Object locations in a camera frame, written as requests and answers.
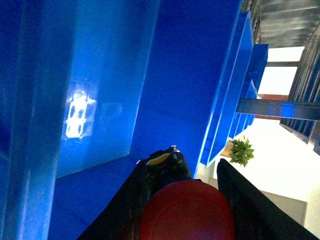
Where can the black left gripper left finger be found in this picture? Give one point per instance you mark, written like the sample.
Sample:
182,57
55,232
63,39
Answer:
120,220

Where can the metal shelf frame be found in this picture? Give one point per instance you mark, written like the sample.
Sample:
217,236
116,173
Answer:
291,29

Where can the green potted plant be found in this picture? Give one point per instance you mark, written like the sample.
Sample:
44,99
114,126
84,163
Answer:
241,151

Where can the blue plastic target bin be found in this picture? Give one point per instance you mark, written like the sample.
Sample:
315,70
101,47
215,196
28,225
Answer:
88,87

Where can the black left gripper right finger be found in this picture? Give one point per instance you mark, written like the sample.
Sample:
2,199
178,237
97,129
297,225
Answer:
255,216

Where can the red mushroom push button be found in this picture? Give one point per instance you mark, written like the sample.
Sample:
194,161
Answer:
180,207

